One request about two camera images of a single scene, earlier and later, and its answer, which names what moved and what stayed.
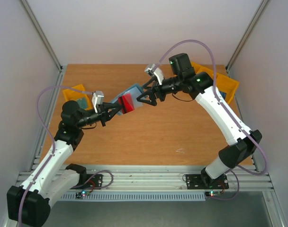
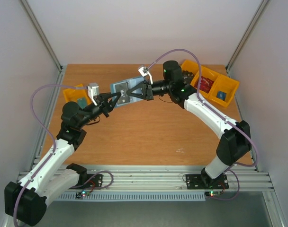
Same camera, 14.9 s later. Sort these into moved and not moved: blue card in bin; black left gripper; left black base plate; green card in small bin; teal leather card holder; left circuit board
Moved: teal leather card holder; black left gripper
Not moved: left black base plate; blue card in bin; green card in small bin; left circuit board
